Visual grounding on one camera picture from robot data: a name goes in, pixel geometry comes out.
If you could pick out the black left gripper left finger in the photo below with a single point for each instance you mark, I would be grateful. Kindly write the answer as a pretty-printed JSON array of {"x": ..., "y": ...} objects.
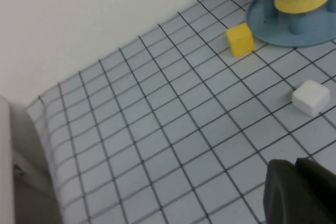
[{"x": 286, "y": 197}]

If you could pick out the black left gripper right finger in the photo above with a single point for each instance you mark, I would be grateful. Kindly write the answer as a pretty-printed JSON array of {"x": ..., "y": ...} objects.
[{"x": 323, "y": 192}]

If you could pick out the blue cup stand with pegs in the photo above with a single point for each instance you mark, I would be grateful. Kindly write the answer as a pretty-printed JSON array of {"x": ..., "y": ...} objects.
[{"x": 275, "y": 35}]

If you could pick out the white foam cube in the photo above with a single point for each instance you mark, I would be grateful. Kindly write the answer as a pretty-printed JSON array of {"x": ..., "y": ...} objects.
[{"x": 311, "y": 98}]

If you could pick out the yellow foam cube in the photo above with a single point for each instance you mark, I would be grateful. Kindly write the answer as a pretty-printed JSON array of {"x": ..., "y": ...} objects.
[{"x": 240, "y": 40}]

